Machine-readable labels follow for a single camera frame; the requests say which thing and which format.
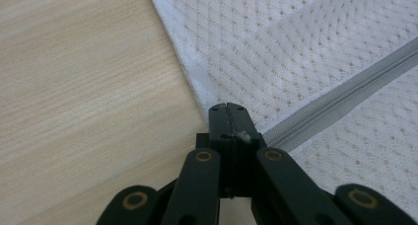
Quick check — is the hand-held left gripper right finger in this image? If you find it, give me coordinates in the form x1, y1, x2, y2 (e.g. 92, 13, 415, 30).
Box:
226, 102, 268, 197

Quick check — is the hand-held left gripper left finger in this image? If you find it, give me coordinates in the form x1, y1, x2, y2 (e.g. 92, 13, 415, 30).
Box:
195, 102, 237, 198

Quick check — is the white mesh laundry bag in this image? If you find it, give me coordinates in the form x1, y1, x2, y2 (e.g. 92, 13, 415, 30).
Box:
146, 0, 418, 221

